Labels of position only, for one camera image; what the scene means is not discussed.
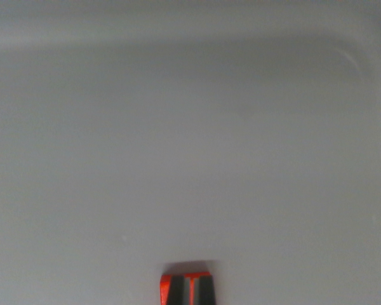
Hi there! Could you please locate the red block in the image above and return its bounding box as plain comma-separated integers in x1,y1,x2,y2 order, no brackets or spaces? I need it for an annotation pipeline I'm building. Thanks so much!
159,271,211,305

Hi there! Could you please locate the white plastic bin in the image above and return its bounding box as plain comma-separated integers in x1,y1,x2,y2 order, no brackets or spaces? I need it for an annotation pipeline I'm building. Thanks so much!
0,0,381,305

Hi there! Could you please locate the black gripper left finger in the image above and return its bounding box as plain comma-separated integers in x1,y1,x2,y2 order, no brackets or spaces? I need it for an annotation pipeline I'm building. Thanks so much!
165,274,185,305

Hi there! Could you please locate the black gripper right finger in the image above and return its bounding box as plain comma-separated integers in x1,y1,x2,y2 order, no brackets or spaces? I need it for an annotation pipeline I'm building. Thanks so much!
197,274,217,305

